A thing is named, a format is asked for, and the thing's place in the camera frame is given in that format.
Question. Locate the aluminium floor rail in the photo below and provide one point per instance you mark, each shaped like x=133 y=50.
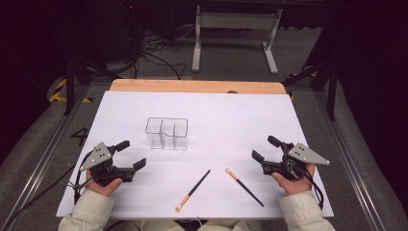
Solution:
x=349 y=160
x=41 y=166

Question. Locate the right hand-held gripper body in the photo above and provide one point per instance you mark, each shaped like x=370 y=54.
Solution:
x=306 y=154

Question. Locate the white paper sheet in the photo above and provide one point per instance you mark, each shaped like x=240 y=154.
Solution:
x=224 y=128

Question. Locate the dark curtain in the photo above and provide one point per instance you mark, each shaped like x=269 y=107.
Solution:
x=378 y=80

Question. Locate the person's left hand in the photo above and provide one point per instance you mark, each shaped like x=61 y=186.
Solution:
x=102 y=190

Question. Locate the black tripod stand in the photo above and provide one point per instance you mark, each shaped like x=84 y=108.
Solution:
x=69 y=89
x=332 y=96

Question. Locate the person's right hand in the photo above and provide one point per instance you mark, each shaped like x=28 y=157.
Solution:
x=296 y=186

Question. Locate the white metal stand frame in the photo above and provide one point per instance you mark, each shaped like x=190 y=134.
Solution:
x=237 y=20

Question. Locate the clear plastic organizer box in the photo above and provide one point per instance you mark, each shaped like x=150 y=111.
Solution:
x=166 y=133

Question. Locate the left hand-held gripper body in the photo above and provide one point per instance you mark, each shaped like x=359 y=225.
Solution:
x=99 y=157

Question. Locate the black makeup brush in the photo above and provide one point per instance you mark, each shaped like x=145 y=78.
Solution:
x=194 y=190
x=245 y=188

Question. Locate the yellow black floor tape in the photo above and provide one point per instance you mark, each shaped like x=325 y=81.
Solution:
x=55 y=96

